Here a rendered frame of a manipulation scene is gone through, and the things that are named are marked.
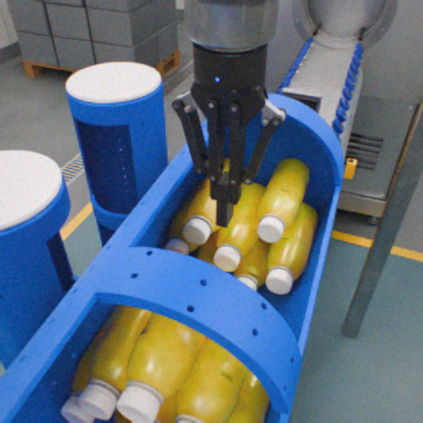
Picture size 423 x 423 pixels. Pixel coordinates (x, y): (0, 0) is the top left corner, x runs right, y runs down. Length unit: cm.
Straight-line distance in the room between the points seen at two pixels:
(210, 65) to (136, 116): 83
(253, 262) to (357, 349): 125
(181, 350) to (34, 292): 56
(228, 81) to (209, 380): 30
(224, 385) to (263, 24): 35
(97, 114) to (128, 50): 240
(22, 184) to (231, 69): 60
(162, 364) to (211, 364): 6
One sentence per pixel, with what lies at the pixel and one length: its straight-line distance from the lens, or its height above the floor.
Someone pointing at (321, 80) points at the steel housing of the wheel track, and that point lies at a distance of 163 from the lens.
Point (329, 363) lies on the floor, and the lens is 184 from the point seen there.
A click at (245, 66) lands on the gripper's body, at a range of 42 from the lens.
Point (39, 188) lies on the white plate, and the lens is 90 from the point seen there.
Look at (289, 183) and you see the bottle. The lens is 71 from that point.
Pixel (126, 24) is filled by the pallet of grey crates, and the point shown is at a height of 58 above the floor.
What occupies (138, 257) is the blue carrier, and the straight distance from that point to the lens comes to 43.
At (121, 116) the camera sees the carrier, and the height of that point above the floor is 98.
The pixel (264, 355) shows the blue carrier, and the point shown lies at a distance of 41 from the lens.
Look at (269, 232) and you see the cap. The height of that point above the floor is 109.
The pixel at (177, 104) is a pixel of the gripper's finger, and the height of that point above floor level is 133.
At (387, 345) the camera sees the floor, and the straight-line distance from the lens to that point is 196.
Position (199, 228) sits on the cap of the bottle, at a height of 111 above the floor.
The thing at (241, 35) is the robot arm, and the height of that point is 142.
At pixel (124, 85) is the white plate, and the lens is 129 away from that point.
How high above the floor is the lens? 154
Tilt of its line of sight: 41 degrees down
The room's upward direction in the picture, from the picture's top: straight up
